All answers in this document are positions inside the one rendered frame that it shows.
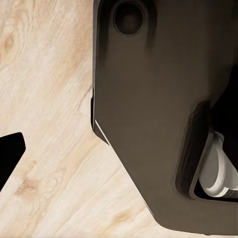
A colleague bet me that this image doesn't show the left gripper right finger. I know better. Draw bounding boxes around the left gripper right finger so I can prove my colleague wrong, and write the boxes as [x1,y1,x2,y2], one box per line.
[222,132,238,171]

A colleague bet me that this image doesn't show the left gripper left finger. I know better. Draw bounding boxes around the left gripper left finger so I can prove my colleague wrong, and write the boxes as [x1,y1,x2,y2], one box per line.
[0,132,26,191]

